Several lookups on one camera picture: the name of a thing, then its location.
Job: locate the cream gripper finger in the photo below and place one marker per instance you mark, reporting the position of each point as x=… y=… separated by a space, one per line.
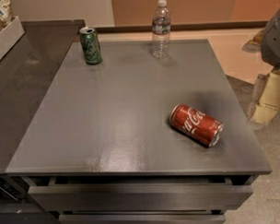
x=259 y=116
x=266 y=92

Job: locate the lower grey drawer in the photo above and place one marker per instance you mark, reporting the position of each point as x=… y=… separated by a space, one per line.
x=141 y=219

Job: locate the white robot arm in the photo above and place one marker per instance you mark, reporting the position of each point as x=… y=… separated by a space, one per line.
x=267 y=43

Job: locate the grey drawer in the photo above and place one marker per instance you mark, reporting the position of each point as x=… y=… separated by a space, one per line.
x=141 y=219
x=137 y=194

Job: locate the grey drawer cabinet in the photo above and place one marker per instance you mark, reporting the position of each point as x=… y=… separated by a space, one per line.
x=112 y=119

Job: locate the white snack box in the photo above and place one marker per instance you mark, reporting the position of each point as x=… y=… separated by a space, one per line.
x=10 y=35

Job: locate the upper grey drawer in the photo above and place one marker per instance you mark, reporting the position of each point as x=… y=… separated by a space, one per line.
x=137 y=194

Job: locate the green soda can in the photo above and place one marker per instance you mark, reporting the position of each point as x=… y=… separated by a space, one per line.
x=89 y=42

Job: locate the clear plastic water bottle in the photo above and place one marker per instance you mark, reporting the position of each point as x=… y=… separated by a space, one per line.
x=161 y=26

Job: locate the red Coca-Cola can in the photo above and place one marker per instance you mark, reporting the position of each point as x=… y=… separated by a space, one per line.
x=197 y=125

